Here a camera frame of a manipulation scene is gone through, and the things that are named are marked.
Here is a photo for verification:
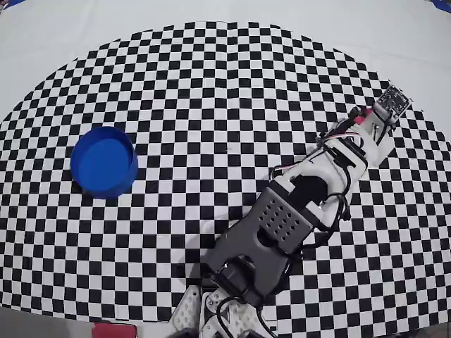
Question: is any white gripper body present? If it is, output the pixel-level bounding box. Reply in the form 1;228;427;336
347;109;396;167

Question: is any blue round box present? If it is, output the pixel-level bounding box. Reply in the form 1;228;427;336
70;125;139;200

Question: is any bare camera circuit board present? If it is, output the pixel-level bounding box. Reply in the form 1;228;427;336
372;84;414;120

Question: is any checkered print white sheet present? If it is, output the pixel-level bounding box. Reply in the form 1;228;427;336
0;0;451;338

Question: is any red flat box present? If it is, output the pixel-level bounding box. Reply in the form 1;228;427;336
92;322;138;338

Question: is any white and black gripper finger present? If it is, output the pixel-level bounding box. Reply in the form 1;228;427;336
347;105;364;125

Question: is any black cable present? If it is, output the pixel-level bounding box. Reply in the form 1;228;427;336
215;295;283;338

